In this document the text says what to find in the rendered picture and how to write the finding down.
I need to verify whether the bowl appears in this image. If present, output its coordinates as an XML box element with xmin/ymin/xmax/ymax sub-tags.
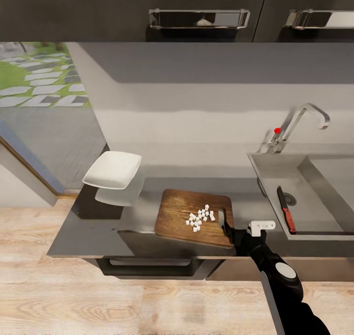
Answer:
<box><xmin>83</xmin><ymin>152</ymin><xmax>142</xmax><ymax>190</ymax></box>

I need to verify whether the parer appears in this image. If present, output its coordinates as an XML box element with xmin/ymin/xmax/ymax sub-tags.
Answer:
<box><xmin>278</xmin><ymin>186</ymin><xmax>296</xmax><ymax>233</ymax></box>

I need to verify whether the cutting board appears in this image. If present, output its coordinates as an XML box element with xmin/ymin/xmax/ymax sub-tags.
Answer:
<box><xmin>154</xmin><ymin>189</ymin><xmax>235</xmax><ymax>248</ymax></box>

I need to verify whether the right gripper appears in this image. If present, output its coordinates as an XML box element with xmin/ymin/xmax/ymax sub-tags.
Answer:
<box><xmin>224</xmin><ymin>221</ymin><xmax>268</xmax><ymax>258</ymax></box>

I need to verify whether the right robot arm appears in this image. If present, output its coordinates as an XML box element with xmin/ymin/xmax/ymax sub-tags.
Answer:
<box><xmin>224</xmin><ymin>220</ymin><xmax>331</xmax><ymax>335</ymax></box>

